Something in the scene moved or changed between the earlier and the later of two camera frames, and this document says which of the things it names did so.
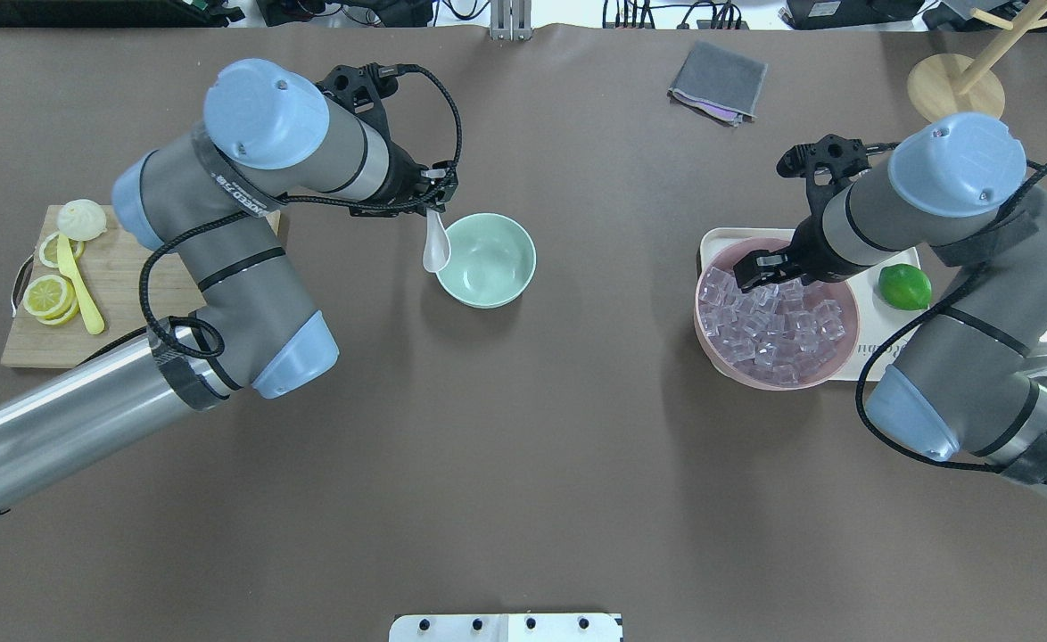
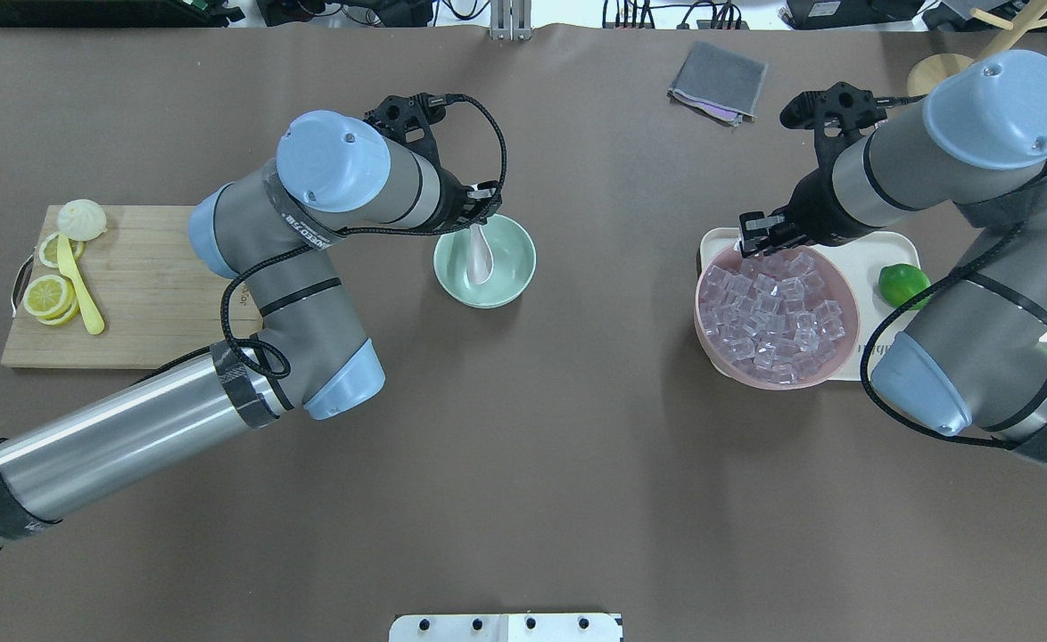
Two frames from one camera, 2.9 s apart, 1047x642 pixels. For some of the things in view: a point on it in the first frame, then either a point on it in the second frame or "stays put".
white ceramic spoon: [437, 242] → [480, 259]
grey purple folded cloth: [720, 84] stays put
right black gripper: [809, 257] → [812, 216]
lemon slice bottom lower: [70, 315] stays put
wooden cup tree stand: [943, 85] stays put
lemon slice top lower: [48, 296] stays put
